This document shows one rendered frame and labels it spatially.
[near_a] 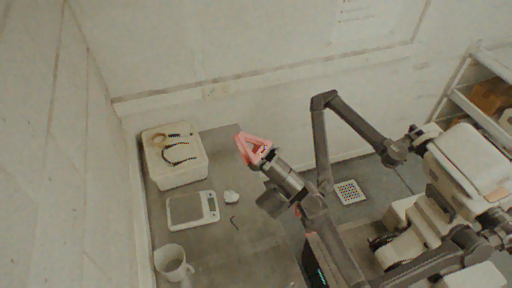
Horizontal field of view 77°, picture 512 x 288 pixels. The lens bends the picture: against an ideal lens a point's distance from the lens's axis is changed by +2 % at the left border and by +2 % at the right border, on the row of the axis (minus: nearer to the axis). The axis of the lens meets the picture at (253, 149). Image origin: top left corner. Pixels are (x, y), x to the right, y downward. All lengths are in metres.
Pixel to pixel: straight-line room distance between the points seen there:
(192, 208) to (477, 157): 1.22
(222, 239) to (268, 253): 0.23
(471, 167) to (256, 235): 0.96
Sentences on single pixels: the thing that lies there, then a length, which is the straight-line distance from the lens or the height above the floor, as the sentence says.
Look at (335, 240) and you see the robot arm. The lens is 0.93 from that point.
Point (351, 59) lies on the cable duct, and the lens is 2.10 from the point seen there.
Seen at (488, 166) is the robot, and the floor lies 1.47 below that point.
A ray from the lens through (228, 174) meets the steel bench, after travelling 1.83.
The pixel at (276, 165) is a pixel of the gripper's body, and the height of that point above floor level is 1.63.
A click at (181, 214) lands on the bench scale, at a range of 1.68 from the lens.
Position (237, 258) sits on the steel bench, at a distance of 1.59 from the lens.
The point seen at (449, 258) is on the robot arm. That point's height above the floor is 1.26.
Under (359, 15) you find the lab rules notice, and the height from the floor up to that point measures 1.36.
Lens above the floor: 2.23
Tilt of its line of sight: 49 degrees down
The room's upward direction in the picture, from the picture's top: straight up
